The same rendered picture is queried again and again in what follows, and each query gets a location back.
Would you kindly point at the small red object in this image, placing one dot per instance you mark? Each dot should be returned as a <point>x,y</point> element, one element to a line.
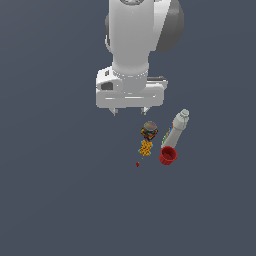
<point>137,164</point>

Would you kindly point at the red cup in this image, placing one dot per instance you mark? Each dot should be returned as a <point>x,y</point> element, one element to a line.
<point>168,155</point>

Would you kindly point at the white plastic bottle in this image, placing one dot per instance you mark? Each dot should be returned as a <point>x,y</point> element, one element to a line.
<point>175,129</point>

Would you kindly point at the multicoloured jar with grey lid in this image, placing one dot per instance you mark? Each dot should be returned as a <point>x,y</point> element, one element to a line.
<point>149,130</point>

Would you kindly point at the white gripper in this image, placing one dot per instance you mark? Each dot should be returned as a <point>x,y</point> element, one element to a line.
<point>128,95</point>

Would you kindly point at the orange patterned box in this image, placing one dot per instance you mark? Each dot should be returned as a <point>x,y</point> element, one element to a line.
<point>145,148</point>

